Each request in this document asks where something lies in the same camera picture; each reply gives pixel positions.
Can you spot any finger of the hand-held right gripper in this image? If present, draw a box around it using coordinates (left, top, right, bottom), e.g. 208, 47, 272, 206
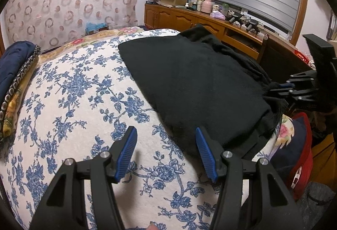
279, 70, 318, 89
268, 88, 320, 103

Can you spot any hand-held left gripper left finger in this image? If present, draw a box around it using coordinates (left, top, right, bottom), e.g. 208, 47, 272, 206
29, 126, 138, 230

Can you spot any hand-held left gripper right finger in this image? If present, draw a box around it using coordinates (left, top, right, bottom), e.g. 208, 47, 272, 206
195, 127, 301, 230

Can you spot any black printed t-shirt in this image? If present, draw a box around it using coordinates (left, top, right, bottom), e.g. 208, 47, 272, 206
118, 24, 289, 164

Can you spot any red packet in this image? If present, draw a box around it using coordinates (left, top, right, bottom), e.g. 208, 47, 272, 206
294, 49, 310, 62

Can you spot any white blue floral blanket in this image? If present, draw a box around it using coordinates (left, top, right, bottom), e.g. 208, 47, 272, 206
0, 28, 250, 230

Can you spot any red navy bag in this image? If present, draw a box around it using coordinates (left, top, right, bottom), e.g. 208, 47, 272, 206
271, 111, 314, 191

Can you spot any pink bottle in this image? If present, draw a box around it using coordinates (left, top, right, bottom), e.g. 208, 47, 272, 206
201, 0, 213, 14

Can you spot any blue plastic bag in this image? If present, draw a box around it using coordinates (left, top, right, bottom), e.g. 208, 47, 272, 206
86, 21, 109, 35

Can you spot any dark cloth with patterned trim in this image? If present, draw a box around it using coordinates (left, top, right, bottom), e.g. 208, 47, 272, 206
0, 45, 42, 120

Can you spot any wooden sideboard cabinet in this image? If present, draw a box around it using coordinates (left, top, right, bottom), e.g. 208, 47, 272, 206
144, 3, 298, 62

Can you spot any navy folded cloth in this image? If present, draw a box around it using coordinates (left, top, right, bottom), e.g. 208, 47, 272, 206
0, 41, 40, 104

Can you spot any cardboard box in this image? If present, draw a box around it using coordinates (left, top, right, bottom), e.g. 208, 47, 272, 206
158, 0, 188, 8

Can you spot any black tool with grey handle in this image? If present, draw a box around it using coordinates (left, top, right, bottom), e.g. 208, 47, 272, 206
245, 19, 262, 33
228, 14, 244, 26

